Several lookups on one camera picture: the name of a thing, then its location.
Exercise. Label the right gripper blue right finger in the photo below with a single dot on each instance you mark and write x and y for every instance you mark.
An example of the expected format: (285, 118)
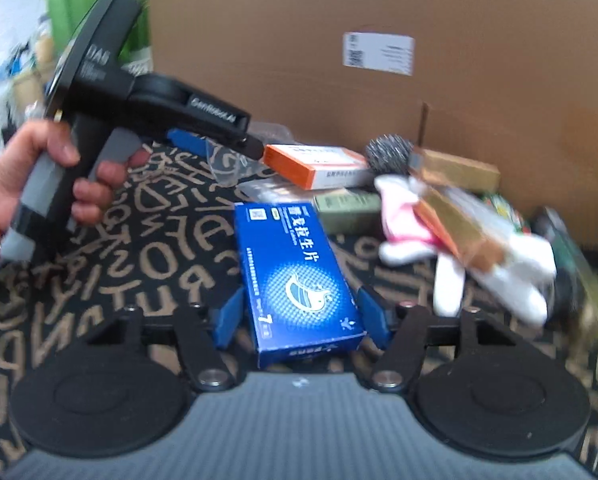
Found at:
(377, 317)

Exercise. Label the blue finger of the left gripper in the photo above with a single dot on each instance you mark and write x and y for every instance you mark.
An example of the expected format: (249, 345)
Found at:
(189, 142)

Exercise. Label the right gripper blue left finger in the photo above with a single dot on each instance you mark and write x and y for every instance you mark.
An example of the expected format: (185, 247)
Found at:
(225, 320)

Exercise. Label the blue medicine box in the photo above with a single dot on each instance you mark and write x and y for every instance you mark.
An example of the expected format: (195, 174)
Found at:
(300, 304)

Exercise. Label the person's left hand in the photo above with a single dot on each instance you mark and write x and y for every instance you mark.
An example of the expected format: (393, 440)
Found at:
(40, 136)

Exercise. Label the clear plastic wrapper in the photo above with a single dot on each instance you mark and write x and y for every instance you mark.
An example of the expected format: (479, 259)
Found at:
(229, 168)

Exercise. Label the olive green small box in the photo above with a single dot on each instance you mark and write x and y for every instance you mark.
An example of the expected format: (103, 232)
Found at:
(350, 213)

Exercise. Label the orange white medicine box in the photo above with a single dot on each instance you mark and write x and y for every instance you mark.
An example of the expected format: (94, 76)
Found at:
(317, 168)

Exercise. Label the green packaging bag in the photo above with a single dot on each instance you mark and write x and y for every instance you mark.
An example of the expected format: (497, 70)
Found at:
(102, 38)

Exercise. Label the gold orange flat box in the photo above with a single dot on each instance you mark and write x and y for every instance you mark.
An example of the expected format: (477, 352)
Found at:
(461, 235)

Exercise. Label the gold long box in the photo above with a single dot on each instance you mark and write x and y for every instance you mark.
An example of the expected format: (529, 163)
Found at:
(442, 169)

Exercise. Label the steel wool scrubber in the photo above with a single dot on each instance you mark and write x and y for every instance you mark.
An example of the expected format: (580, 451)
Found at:
(389, 154)

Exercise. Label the large cardboard box wall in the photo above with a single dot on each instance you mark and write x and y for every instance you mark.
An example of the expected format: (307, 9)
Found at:
(509, 82)

